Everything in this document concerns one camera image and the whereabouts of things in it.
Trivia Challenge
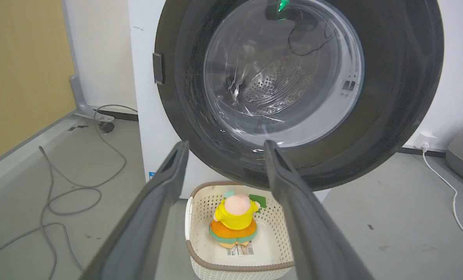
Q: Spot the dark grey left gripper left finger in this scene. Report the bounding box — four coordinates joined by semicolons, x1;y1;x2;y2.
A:
80;141;190;280

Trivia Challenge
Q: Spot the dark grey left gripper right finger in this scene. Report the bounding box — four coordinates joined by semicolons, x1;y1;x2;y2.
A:
263;140;374;280

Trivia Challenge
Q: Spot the round dark washing machine door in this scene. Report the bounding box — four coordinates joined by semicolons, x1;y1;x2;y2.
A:
153;0;445;191

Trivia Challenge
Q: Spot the white washing machine body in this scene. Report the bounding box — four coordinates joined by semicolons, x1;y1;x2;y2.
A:
128;0;332;203

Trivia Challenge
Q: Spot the white perforated laundry basket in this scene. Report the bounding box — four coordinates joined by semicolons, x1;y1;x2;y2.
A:
185;181;295;280

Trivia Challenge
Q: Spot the yellow and orange plush doll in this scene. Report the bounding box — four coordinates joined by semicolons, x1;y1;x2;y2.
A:
209;190;267;249

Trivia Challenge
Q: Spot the grey stand leg with caster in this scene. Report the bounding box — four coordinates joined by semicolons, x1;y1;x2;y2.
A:
69;75;116;134

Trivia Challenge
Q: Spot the grey floor cable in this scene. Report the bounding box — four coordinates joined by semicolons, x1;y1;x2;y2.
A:
0;104;139;280

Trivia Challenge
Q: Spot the white power cable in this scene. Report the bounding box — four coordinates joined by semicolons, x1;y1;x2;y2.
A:
422;148;463;247

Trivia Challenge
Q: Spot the white wall plug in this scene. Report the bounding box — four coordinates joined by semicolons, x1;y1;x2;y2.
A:
414;132;437;151

